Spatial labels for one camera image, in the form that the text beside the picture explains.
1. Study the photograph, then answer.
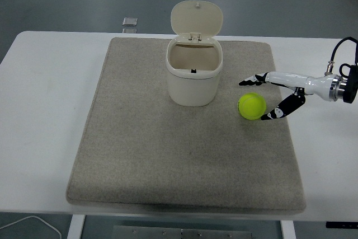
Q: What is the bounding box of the yellow-green tennis ball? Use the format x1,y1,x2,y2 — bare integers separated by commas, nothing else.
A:
238,92,267,121

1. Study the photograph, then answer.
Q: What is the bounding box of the small metal floor plate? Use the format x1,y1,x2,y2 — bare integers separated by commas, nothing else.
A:
121,17,139,34

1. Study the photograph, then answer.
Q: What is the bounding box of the thin white cable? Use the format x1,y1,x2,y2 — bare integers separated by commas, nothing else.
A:
0,215,62,239

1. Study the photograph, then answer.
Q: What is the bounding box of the black table control panel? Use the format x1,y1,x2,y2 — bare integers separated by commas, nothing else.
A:
326,221,358,229

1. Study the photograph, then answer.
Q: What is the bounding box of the beige fabric mat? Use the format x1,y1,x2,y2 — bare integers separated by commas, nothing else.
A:
65,36,307,214

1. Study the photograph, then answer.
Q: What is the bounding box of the white table leg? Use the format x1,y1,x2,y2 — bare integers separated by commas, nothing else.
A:
280,219,296,239
67,214,86,239

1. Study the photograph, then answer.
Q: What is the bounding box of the cream plastic bin with lid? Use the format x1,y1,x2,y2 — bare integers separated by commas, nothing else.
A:
166,0,224,107

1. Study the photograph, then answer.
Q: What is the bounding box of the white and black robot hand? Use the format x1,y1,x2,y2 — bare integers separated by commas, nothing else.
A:
238,71,336,123

